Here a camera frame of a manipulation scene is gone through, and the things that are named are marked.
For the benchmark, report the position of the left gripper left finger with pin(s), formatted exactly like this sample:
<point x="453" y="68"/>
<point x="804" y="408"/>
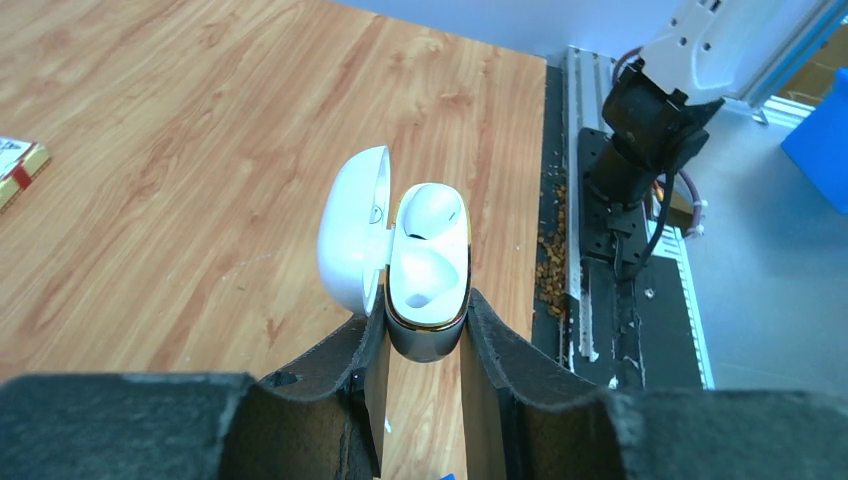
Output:
<point x="320" y="416"/>

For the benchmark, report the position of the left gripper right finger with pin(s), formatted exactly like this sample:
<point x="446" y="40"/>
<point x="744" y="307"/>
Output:
<point x="527" y="417"/>

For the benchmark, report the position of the white earbud charging case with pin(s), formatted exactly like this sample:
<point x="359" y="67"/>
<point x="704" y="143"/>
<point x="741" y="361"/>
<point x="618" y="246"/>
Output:
<point x="414" y="259"/>

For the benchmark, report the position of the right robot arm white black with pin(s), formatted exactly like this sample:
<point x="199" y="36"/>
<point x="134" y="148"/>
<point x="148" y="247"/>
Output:
<point x="660" y="104"/>

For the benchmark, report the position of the red white card box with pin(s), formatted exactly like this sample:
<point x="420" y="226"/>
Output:
<point x="21" y="162"/>

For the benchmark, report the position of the blue plastic bin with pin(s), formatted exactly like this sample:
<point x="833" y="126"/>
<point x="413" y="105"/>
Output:
<point x="818" y="145"/>

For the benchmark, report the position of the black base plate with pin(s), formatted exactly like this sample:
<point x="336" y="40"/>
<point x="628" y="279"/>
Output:
<point x="611" y="300"/>

